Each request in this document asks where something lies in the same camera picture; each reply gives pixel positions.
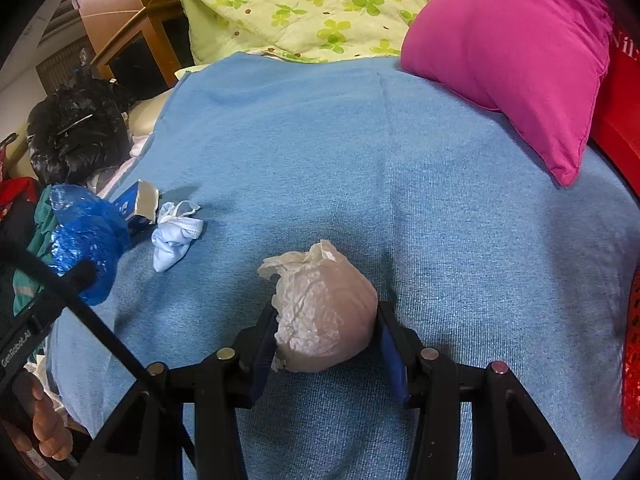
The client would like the blue plastic bag wad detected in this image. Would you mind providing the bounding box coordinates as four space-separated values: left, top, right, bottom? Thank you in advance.
50 184 131 306

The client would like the blue toothpaste box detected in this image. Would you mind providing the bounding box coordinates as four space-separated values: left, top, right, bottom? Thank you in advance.
112 180 160 235

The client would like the light blue face mask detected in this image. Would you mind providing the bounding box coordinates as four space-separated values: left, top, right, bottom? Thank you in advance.
151 200 204 272

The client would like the person left hand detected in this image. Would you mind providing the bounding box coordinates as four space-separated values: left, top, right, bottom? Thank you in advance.
13 370 73 460

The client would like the teal garment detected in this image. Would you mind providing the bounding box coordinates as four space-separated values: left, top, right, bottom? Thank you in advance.
12 186 57 316

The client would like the red garment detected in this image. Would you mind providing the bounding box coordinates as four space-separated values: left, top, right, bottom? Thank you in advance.
0 177 39 207

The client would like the red plastic mesh basket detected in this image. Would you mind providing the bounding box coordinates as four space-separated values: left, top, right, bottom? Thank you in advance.
622 271 640 439

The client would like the black puffer jacket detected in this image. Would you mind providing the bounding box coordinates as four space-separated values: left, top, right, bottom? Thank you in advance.
27 66 136 185

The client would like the white bed sheet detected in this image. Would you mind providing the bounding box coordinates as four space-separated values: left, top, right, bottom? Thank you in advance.
96 134 156 201

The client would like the blue towel blanket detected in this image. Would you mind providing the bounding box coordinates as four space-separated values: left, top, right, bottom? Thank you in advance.
44 52 640 480

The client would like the wooden cabinet column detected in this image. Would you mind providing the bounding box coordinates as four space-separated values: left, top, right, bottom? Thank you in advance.
76 0 183 87

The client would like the red paper gift bag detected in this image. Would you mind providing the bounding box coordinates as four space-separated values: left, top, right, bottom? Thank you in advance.
590 27 640 193

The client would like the green clover quilt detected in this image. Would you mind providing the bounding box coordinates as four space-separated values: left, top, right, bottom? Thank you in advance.
179 0 430 65

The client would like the magenta pillow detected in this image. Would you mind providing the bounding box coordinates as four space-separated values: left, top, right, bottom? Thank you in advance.
400 0 613 186

